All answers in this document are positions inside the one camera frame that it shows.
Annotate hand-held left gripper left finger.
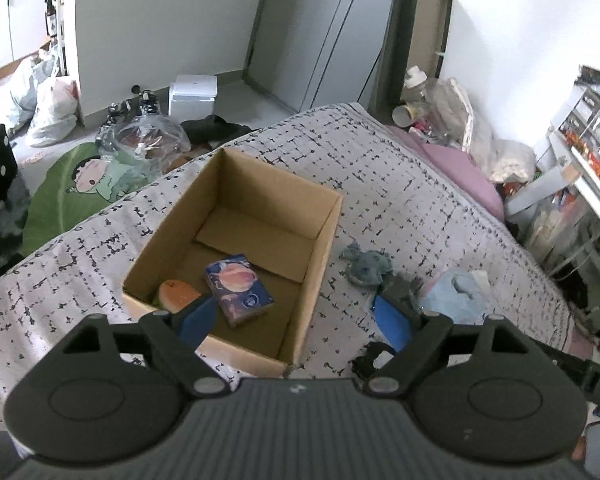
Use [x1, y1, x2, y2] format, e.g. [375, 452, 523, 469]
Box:
[60, 292, 242, 401]

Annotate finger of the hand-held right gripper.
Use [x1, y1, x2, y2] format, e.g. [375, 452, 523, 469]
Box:
[525, 335, 589, 385]

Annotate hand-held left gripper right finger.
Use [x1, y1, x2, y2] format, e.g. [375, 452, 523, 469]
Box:
[365, 292, 531, 396]

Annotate orange plush toy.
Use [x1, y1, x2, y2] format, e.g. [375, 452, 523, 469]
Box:
[159, 280, 203, 313]

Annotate dark grey plush toy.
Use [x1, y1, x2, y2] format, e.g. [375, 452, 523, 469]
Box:
[382, 275, 426, 313]

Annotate small black cloth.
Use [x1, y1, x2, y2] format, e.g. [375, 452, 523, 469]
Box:
[351, 342, 396, 381]

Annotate blue tissue pack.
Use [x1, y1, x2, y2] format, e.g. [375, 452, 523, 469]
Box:
[204, 255, 276, 328]

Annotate light blue soft cloth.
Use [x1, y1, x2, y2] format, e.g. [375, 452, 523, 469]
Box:
[420, 267, 493, 323]

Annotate brown cardboard box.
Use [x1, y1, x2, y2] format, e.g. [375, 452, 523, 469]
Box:
[121, 147, 343, 378]

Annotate white black patterned blanket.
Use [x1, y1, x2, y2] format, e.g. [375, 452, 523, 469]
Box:
[0, 102, 588, 431]

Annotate white desk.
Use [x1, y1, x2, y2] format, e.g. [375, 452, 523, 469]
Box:
[505, 135, 600, 241]

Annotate clear plastic bag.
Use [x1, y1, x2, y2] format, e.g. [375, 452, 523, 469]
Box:
[97, 114, 191, 171]

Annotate green cartoon leaf mat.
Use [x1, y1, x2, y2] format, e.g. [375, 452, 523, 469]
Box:
[22, 142, 151, 256]

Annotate paper cup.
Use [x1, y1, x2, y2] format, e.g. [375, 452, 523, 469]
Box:
[392, 102, 421, 128]

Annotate pile of clear plastic bags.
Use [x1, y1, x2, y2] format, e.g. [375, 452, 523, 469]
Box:
[430, 77, 536, 183]

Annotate dark fluffy rug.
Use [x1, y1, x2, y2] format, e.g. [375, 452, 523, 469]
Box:
[0, 180, 33, 281]

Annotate white box appliance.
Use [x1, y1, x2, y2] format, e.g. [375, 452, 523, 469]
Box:
[169, 74, 218, 121]

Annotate clear bottle with white cap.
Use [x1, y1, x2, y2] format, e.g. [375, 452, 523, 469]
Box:
[402, 66, 431, 106]

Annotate grey drawer organizer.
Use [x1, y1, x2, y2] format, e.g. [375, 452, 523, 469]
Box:
[560, 85, 600, 161]

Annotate white red printed plastic bag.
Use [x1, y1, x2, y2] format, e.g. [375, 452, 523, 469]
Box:
[27, 77, 81, 148]

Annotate grey white plastic bag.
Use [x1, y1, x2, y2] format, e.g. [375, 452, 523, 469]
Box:
[5, 57, 56, 131]

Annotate grey door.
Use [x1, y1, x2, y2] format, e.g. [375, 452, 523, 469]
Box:
[242, 0, 406, 113]

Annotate brown folded board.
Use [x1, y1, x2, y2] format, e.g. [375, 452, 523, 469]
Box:
[367, 0, 453, 121]

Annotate dark spray bottle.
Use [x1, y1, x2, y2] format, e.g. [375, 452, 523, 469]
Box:
[44, 0, 62, 40]

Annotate white kitchen cabinet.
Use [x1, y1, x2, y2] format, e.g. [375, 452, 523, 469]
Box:
[0, 0, 76, 81]

